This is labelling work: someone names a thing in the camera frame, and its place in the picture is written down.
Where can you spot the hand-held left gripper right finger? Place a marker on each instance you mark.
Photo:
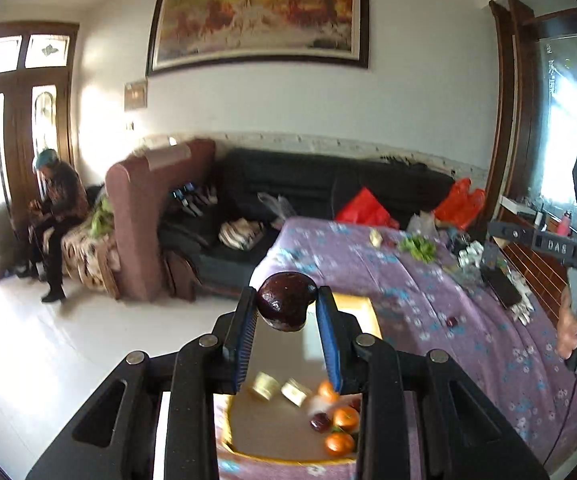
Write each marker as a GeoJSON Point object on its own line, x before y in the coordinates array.
{"type": "Point", "coordinates": [329, 340]}

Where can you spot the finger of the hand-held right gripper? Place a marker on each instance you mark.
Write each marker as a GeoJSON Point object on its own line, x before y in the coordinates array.
{"type": "Point", "coordinates": [511, 234]}

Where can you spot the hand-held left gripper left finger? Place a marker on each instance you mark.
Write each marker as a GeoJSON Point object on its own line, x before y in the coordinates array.
{"type": "Point", "coordinates": [246, 332]}

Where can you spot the yellow cardboard box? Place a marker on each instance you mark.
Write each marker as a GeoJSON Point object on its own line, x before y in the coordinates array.
{"type": "Point", "coordinates": [278, 355]}

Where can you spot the large peeled banana piece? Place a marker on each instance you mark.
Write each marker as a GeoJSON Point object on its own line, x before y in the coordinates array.
{"type": "Point", "coordinates": [296, 391]}

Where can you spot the large orange with leaves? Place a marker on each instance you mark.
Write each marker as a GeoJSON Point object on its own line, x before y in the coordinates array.
{"type": "Point", "coordinates": [346, 418]}

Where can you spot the pink bottle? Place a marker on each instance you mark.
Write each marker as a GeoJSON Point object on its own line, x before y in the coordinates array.
{"type": "Point", "coordinates": [563, 225]}

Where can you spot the wooden sideboard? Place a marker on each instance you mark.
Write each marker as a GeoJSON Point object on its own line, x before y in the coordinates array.
{"type": "Point", "coordinates": [533, 270]}

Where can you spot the clear plastic bag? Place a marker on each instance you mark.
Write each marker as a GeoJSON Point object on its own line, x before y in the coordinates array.
{"type": "Point", "coordinates": [471, 257]}

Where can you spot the black smartphone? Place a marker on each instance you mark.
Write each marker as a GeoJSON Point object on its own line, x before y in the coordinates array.
{"type": "Point", "coordinates": [501, 287]}

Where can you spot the red plastic bag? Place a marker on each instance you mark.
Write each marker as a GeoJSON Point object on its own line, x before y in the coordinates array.
{"type": "Point", "coordinates": [461, 202]}

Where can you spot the white gloves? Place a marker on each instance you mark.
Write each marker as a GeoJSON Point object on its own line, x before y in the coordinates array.
{"type": "Point", "coordinates": [524, 305]}

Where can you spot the brown bag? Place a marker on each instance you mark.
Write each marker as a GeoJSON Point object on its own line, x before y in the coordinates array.
{"type": "Point", "coordinates": [181, 276]}

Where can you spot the green lettuce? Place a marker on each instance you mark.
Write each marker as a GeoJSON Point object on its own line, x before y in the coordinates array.
{"type": "Point", "coordinates": [418, 249]}

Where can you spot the purple floral tablecloth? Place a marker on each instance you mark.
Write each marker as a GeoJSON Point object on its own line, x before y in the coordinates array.
{"type": "Point", "coordinates": [418, 300]}

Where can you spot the striped cloth bundle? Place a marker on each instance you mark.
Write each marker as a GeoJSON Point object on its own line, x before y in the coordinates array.
{"type": "Point", "coordinates": [241, 234]}

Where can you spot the white plastic bag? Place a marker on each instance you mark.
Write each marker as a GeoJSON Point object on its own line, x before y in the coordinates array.
{"type": "Point", "coordinates": [276, 207]}

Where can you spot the red paper packet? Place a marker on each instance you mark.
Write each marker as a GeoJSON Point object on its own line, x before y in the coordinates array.
{"type": "Point", "coordinates": [366, 210]}

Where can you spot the black devices on armchair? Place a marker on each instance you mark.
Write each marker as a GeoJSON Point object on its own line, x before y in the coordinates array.
{"type": "Point", "coordinates": [191, 199]}

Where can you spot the brown armchair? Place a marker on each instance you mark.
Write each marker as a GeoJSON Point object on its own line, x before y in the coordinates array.
{"type": "Point", "coordinates": [138, 220]}

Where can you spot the black sofa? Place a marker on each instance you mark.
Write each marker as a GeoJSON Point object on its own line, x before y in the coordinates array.
{"type": "Point", "coordinates": [318, 180]}

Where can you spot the wooden glass door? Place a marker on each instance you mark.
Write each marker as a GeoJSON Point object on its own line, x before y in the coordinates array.
{"type": "Point", "coordinates": [13, 160]}

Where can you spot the framed painting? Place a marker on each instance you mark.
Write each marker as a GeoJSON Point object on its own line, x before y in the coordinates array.
{"type": "Point", "coordinates": [258, 15]}

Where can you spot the small wall plaque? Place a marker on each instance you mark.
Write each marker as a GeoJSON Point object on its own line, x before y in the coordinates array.
{"type": "Point", "coordinates": [136, 95]}

